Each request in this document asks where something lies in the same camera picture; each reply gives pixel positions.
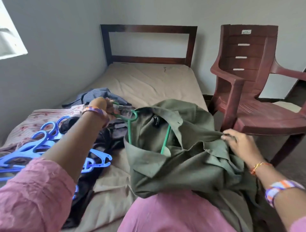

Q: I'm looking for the person's left hand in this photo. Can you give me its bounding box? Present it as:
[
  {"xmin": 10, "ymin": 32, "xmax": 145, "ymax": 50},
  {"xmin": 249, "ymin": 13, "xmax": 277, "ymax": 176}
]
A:
[{"xmin": 88, "ymin": 97, "xmax": 120, "ymax": 123}]

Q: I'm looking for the person's right hand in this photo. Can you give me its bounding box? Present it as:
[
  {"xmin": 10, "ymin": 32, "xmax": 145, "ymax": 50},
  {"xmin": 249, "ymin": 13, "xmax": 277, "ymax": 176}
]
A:
[{"xmin": 220, "ymin": 128, "xmax": 266, "ymax": 168}]

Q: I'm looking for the blue striped shirt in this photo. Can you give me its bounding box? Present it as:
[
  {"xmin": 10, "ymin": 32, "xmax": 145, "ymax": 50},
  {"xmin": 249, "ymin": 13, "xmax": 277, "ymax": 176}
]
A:
[{"xmin": 61, "ymin": 87, "xmax": 133, "ymax": 109}]

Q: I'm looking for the olive green button shirt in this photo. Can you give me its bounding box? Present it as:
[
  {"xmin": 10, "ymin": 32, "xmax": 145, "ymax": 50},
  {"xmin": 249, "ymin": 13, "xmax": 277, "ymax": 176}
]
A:
[{"xmin": 123, "ymin": 99, "xmax": 259, "ymax": 232}]

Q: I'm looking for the pink floral striped garment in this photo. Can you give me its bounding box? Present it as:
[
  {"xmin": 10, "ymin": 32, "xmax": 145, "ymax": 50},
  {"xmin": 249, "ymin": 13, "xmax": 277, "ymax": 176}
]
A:
[{"xmin": 0, "ymin": 105, "xmax": 87, "ymax": 156}]

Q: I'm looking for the pile of blue hangers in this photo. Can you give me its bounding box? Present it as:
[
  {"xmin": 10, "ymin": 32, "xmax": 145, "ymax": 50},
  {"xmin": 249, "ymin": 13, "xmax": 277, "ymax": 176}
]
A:
[{"xmin": 0, "ymin": 116, "xmax": 113, "ymax": 202}]

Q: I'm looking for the person's right forearm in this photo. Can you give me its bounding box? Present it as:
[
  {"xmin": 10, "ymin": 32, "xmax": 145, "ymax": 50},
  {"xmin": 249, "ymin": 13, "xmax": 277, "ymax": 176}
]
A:
[{"xmin": 253, "ymin": 165, "xmax": 306, "ymax": 231}]

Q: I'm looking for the person's left forearm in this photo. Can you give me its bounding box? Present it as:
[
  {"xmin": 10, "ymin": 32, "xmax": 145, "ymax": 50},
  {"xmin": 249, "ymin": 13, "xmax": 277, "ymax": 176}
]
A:
[{"xmin": 41, "ymin": 112, "xmax": 109, "ymax": 183}]

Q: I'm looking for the bed with beige sheet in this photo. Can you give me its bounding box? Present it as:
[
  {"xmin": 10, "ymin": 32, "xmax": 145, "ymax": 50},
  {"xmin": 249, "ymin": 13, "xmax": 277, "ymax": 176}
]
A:
[{"xmin": 0, "ymin": 62, "xmax": 211, "ymax": 232}]

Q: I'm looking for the dark wooden bed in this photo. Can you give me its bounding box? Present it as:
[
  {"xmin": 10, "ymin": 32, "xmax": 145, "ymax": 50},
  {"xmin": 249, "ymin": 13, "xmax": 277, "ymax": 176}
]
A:
[{"xmin": 0, "ymin": 24, "xmax": 240, "ymax": 232}]

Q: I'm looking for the striped orange purple bangle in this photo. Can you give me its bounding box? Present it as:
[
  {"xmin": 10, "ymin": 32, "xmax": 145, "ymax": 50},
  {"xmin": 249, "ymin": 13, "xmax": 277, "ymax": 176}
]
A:
[{"xmin": 79, "ymin": 106, "xmax": 111, "ymax": 129}]

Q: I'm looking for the maroon plastic chair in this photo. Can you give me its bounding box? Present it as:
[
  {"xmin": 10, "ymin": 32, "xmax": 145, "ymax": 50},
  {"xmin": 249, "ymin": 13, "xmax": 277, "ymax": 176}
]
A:
[{"xmin": 207, "ymin": 24, "xmax": 306, "ymax": 166}]

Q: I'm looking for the striped white purple bangle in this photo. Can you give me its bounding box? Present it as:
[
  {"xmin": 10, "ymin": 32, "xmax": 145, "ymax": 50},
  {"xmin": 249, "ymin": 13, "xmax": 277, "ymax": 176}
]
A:
[{"xmin": 264, "ymin": 179, "xmax": 306, "ymax": 208}]

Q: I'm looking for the white framed window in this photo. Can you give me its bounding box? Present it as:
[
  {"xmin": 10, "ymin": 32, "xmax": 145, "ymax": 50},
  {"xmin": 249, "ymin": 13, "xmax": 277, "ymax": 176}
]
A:
[{"xmin": 0, "ymin": 0, "xmax": 29, "ymax": 61}]

